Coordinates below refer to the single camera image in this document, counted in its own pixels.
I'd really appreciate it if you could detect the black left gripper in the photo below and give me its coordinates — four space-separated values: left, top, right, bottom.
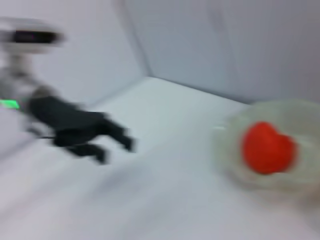
26 94 138 166

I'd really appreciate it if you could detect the orange-red round fruit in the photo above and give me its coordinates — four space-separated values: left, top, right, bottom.
240 121 300 175

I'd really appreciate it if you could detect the pale green glass fruit bowl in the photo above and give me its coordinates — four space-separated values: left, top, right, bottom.
211 98 320 195

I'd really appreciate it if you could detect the left wrist silver depth camera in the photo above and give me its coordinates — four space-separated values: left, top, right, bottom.
0 17 65 55

